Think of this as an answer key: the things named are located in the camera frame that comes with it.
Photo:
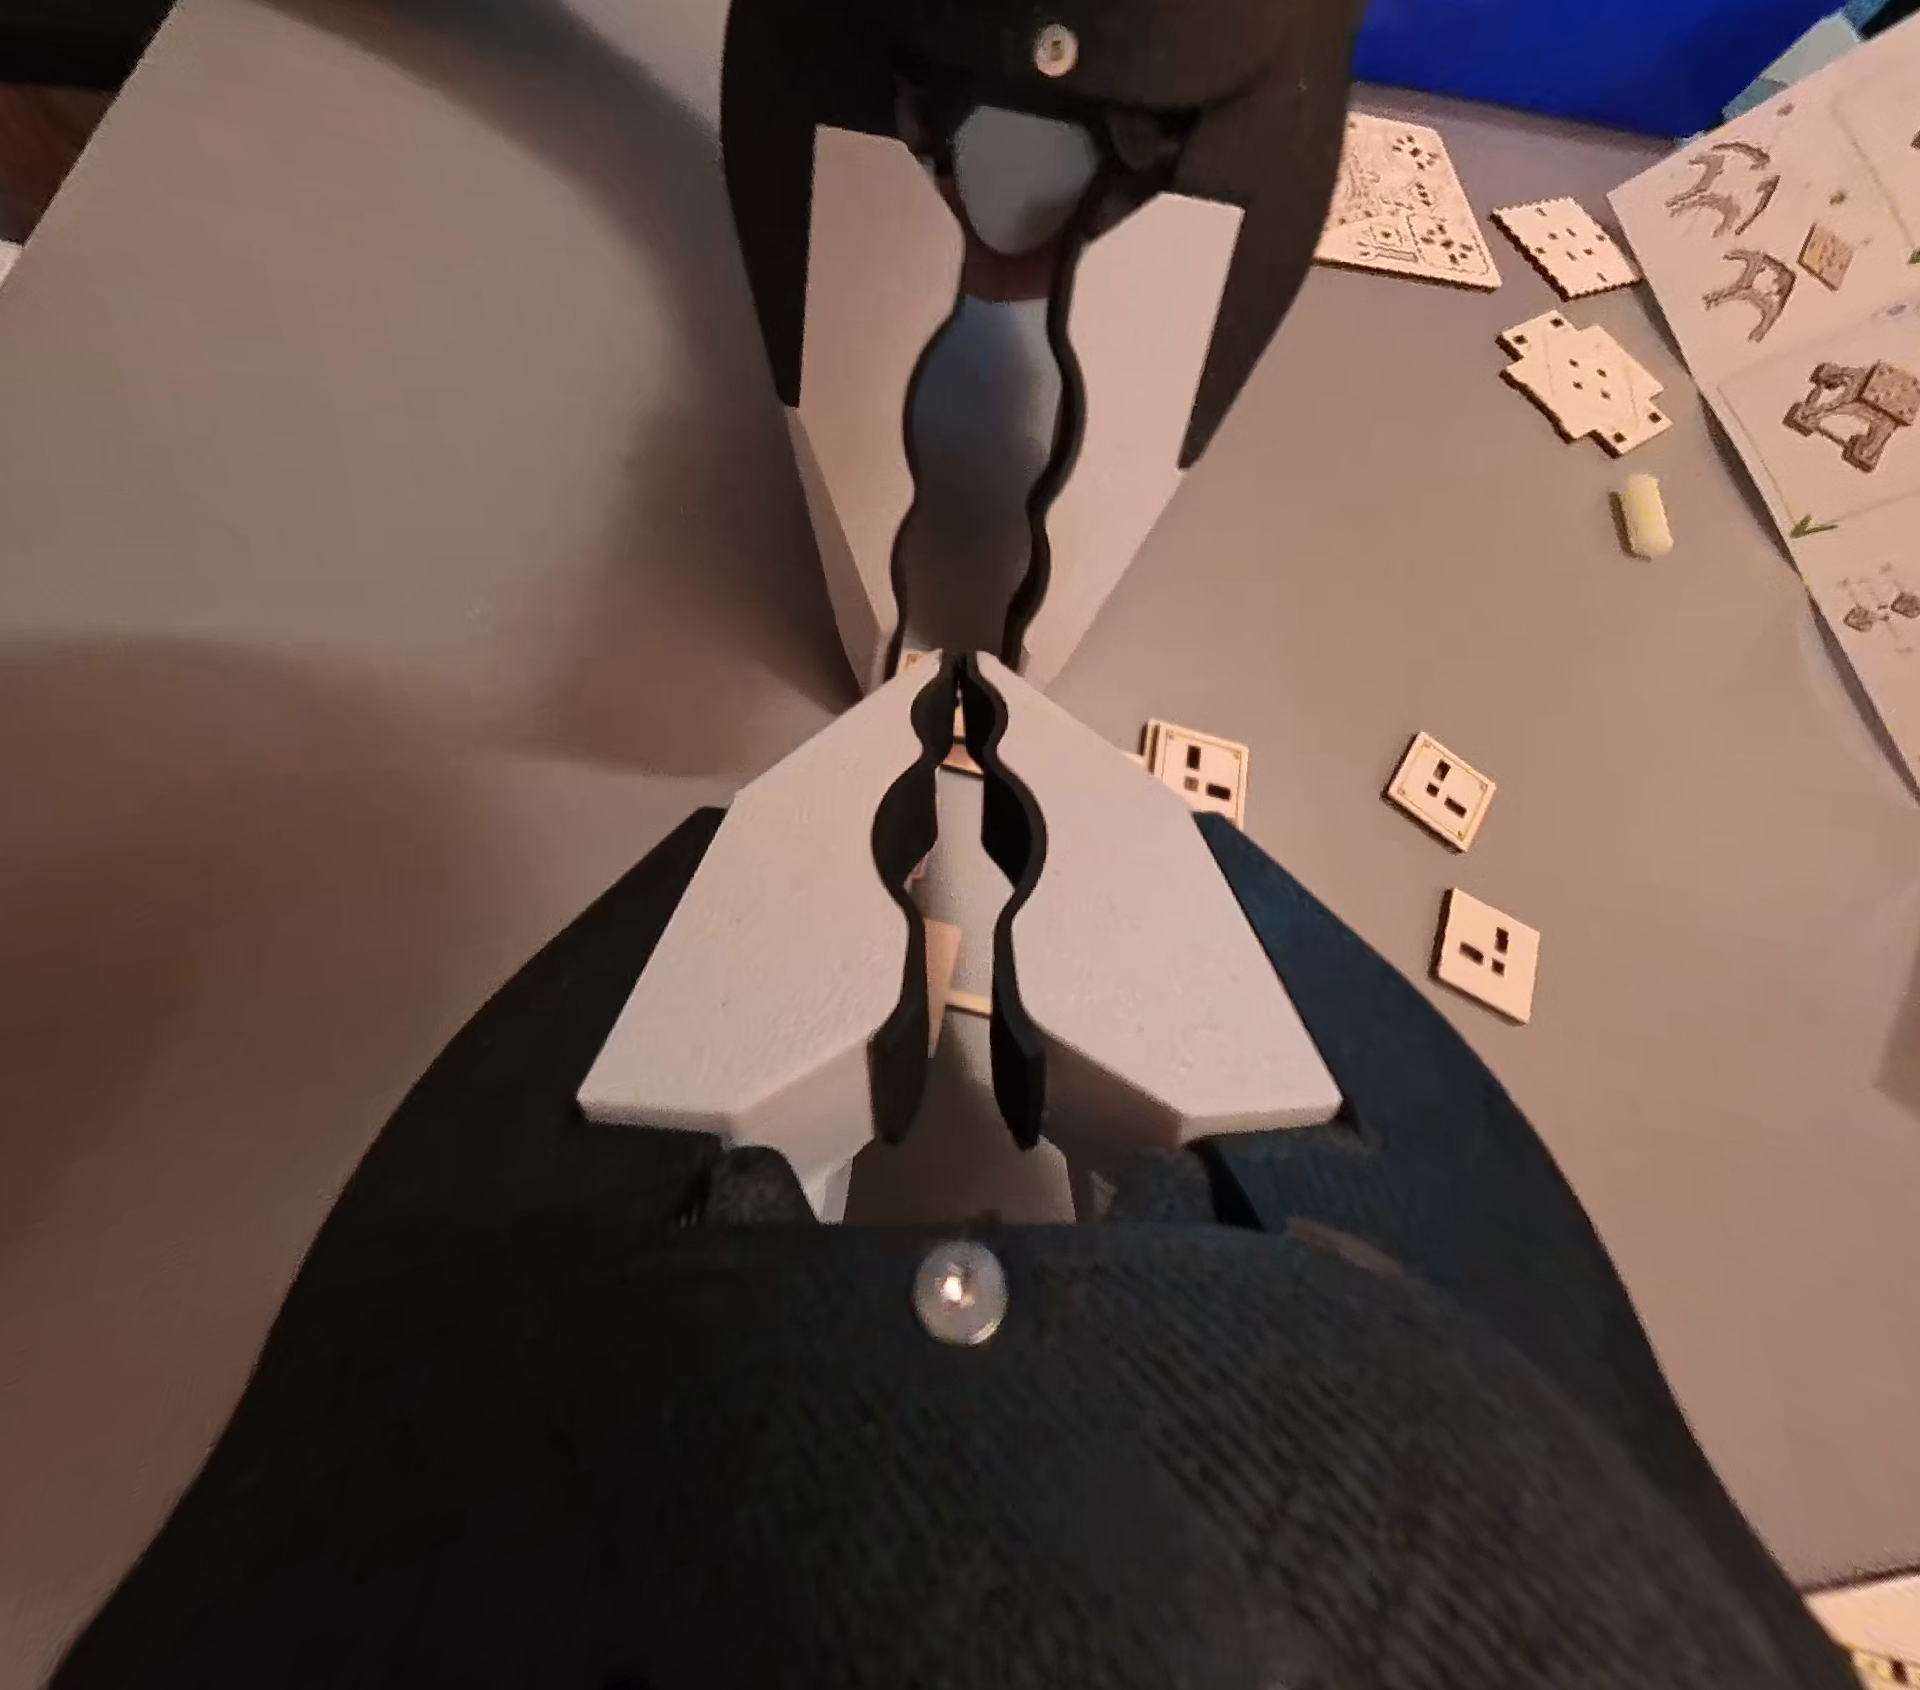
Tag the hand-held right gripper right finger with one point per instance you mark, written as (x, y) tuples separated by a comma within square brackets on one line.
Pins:
[(1171, 969)]

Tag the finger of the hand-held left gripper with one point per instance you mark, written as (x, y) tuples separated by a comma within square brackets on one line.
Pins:
[(1140, 368), (855, 368)]

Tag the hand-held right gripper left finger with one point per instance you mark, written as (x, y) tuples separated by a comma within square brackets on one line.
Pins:
[(747, 969)]

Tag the wooden four-square frame piece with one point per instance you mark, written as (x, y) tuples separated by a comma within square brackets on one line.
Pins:
[(950, 963)]

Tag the wooden sheet with arch parts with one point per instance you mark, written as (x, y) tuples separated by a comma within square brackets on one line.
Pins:
[(1441, 207)]

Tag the toothed wooden square plate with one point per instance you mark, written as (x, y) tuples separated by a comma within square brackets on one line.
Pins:
[(1557, 274)]

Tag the stepped wooden cross plate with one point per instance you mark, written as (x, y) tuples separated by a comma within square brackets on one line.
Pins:
[(1627, 408)]

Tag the pale wax piece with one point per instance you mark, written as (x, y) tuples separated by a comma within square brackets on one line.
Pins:
[(1642, 516)]

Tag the paper instruction sheet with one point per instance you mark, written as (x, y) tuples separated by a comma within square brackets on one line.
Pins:
[(1770, 475)]

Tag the wooden sheet with square hole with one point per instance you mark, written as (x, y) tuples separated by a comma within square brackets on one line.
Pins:
[(1873, 1638)]

